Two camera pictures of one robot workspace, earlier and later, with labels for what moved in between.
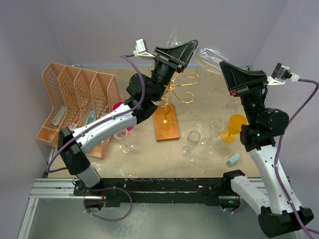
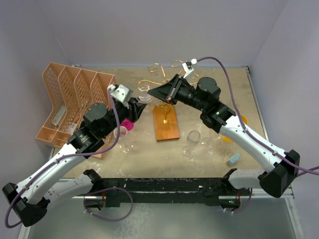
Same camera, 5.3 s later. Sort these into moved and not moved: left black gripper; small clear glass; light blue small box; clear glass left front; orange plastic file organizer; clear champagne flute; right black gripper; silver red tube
Moved: left black gripper; right black gripper
Not moved: small clear glass; light blue small box; clear champagne flute; orange plastic file organizer; silver red tube; clear glass left front
